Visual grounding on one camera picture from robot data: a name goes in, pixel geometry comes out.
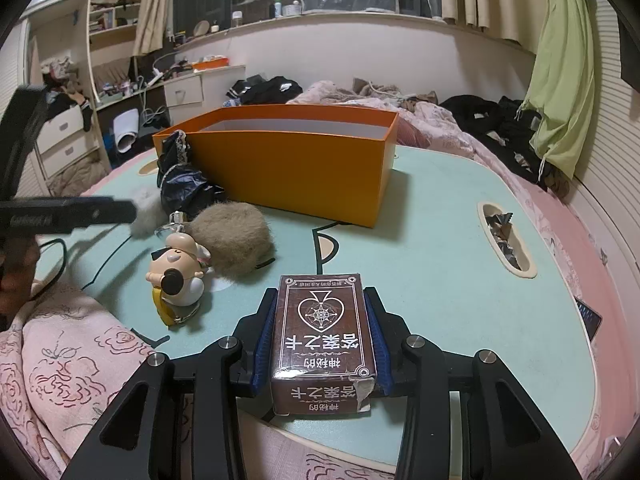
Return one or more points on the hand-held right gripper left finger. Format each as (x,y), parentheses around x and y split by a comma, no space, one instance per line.
(262,355)

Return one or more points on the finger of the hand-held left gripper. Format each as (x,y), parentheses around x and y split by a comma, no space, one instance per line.
(60,215)

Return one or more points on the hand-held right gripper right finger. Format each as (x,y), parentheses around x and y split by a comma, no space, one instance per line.
(380,355)

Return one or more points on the brown card box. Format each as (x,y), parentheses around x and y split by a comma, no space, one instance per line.
(320,340)

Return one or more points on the white fur pompom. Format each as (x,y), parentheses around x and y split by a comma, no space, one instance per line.
(150,227)

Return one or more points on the orange cardboard box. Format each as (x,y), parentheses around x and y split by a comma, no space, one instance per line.
(300,175)

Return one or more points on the mint green cartoon desktop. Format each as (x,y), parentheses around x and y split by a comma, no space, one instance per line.
(440,270)

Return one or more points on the person's left hand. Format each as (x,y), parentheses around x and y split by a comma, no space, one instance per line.
(15,290)

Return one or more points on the white chest of drawers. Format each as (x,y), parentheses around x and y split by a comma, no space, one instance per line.
(65,145)

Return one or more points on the mixed clothes heap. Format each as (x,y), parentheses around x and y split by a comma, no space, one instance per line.
(67,87)

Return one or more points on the beige fur pompom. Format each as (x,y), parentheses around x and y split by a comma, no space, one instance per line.
(230,237)

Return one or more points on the black lace trimmed cloth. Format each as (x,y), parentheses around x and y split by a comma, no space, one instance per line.
(185,185)

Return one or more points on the white desk with drawer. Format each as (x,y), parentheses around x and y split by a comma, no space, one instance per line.
(185,90)

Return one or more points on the crumpled foil wrapper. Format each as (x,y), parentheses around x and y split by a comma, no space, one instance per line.
(500,230)

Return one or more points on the beige curtain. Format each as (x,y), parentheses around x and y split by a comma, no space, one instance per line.
(152,5)
(490,0)

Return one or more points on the orange tray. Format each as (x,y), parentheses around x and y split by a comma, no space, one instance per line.
(212,65)

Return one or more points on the round table mirror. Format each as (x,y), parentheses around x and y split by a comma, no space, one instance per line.
(202,28)

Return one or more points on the dark flat device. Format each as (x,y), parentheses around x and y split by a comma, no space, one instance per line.
(590,317)

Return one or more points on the dusty red pillow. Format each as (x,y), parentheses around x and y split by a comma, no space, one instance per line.
(406,134)

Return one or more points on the crumpled pale pink blanket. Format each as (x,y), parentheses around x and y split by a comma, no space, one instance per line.
(440,120)

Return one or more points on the black striped clothes pile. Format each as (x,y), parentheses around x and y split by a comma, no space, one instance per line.
(270,90)

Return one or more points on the white louvered wardrobe door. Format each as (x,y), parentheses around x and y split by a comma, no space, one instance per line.
(615,160)

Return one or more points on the light green hanging garment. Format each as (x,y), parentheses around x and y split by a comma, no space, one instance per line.
(565,85)

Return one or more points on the white wall shelf unit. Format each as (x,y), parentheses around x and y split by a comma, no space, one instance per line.
(112,25)

